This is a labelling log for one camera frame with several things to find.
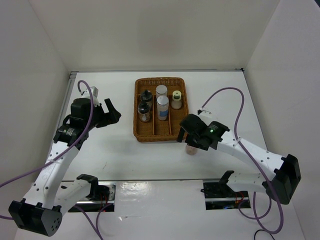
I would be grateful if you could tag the blue label shaker silver lid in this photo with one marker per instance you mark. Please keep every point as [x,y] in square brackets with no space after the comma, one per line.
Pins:
[161,90]

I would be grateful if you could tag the brown wicker divided basket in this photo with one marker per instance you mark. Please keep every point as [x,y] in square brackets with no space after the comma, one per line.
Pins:
[156,130]

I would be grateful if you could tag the black top glass condiment bottle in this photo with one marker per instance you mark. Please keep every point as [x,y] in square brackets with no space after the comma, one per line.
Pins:
[144,112]

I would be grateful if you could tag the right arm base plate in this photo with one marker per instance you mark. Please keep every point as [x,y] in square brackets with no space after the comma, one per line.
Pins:
[221,197]

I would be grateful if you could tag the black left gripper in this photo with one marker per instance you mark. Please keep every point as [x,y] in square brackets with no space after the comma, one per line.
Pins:
[112,117]

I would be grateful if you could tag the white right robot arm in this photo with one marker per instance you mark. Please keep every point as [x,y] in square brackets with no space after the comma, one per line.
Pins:
[278,175]

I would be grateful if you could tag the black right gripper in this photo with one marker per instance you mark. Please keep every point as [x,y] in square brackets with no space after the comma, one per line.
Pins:
[191,142]

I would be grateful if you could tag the pink lid spice jar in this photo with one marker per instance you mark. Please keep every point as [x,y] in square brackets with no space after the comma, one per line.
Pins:
[190,150]

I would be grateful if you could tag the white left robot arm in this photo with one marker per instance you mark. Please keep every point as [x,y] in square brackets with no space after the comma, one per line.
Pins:
[42,208]

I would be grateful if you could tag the yellow lid spice jar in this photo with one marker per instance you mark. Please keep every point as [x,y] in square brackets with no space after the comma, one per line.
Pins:
[176,103]

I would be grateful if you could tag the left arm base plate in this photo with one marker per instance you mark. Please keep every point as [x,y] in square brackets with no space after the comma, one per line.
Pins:
[104,198]

